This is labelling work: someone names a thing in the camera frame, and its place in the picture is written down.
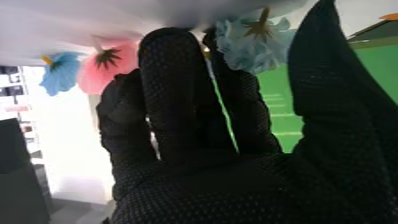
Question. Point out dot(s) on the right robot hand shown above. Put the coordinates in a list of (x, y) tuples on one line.
[(249, 186)]

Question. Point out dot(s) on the pale blue flower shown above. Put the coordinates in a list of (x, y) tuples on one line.
[(255, 50)]

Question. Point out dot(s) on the pink flower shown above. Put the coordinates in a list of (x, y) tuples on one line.
[(112, 71)]

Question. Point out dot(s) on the white sheet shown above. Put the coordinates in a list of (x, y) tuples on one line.
[(89, 16)]

